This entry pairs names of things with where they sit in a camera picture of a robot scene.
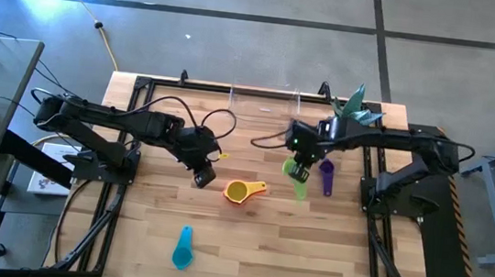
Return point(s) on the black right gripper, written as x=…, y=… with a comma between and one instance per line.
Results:
x=307, y=142

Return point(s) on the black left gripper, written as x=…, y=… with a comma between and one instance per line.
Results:
x=196, y=144

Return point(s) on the green measuring cup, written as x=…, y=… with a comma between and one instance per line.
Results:
x=299, y=191

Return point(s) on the orange measuring cup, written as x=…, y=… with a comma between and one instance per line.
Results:
x=226, y=194

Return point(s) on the purple measuring cup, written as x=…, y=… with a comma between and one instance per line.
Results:
x=327, y=184

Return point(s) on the yellow measuring cup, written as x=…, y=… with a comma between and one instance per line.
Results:
x=238, y=191

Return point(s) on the teal measuring cup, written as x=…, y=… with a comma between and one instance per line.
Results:
x=182, y=256

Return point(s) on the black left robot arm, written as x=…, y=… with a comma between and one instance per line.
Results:
x=93, y=115

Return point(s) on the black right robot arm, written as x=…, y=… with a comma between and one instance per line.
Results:
x=413, y=140

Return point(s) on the clear plastic basket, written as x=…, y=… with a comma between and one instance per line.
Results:
x=259, y=114

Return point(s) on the green plant in white pot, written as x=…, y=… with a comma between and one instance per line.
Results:
x=355, y=101

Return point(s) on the white booklet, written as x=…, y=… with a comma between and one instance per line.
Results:
x=47, y=182

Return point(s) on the black mat with hazard stripe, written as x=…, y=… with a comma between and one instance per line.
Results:
x=436, y=269

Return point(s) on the black desk support beam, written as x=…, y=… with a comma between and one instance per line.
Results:
x=29, y=154

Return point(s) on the black frame clamp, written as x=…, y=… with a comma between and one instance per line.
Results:
x=324, y=91
x=183, y=77

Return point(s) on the black aluminium table frame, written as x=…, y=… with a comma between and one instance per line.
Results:
x=207, y=87

